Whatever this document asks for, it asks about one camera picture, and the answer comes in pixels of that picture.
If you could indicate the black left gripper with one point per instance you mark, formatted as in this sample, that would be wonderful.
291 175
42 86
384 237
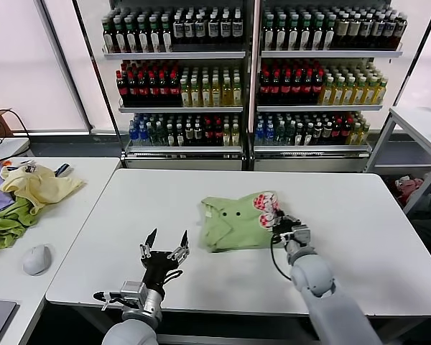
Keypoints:
158 267

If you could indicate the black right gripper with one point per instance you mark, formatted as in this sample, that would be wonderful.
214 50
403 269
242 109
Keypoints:
284 227

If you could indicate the light green t-shirt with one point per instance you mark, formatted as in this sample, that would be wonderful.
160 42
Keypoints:
237 230

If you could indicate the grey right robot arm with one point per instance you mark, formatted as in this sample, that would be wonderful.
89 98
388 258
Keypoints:
312 276

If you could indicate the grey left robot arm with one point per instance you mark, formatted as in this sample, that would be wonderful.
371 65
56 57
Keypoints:
136 323

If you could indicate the small blue label bottle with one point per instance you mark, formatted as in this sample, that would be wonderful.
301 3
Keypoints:
259 134
269 134
133 136
142 136

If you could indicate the small green soda bottle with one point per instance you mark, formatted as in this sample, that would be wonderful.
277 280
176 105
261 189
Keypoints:
161 136
280 133
152 136
290 133

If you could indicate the small dark bottle white cap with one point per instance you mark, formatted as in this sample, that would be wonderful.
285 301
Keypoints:
180 136
318 133
189 134
299 134
309 134
198 134
327 133
170 136

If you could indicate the small yellow drink bottle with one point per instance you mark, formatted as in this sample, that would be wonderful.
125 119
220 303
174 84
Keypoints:
354 134
363 133
236 136
226 136

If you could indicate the small cola bottle red cap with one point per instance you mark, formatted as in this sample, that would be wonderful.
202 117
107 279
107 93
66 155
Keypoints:
337 132
208 134
217 134
346 132

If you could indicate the cola bottle red label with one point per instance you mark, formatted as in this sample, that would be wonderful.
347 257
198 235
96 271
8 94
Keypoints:
264 90
174 90
142 90
318 90
132 90
296 90
163 90
286 90
153 90
307 90
274 90
121 90

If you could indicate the grey computer mouse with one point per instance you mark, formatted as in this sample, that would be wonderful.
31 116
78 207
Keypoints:
37 259

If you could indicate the yellow tea bottle green cap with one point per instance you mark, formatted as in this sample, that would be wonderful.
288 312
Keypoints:
216 95
185 95
349 95
338 95
370 95
205 95
327 95
380 95
360 95
195 95
236 95
226 95

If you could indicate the pink cloth bundle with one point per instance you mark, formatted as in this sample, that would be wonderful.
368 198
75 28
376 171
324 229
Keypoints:
409 187

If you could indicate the pale yellow shirt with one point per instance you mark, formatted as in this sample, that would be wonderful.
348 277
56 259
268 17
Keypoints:
46 187

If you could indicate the crumpled green garment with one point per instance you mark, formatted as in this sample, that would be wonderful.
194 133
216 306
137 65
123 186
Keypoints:
7 224

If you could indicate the grey drinks shelf rack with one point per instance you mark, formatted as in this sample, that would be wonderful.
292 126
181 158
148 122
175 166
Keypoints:
172 55
330 54

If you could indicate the dark bottle green cap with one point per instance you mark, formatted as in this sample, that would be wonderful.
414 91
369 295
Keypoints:
154 39
329 37
268 37
281 37
305 37
317 37
143 39
166 39
293 37
131 39
119 39
108 39

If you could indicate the black slanted pole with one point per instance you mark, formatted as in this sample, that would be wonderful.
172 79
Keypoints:
424 36
96 72

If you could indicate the black bottle white label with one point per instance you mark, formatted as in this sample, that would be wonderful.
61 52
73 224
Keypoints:
213 30
200 30
225 30
178 30
237 30
189 30

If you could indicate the dark bottle beige label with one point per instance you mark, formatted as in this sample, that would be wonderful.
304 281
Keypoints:
365 30
389 30
400 30
341 30
353 30
377 30

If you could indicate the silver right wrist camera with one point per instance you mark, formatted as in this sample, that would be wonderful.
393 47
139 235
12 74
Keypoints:
302 233

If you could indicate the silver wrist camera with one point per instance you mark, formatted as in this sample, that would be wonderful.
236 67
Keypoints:
302 233
132 293

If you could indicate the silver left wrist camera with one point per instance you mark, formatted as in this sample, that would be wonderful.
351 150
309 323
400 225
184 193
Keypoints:
132 293

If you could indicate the white metal frame table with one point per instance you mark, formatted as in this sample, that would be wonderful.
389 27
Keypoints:
420 124

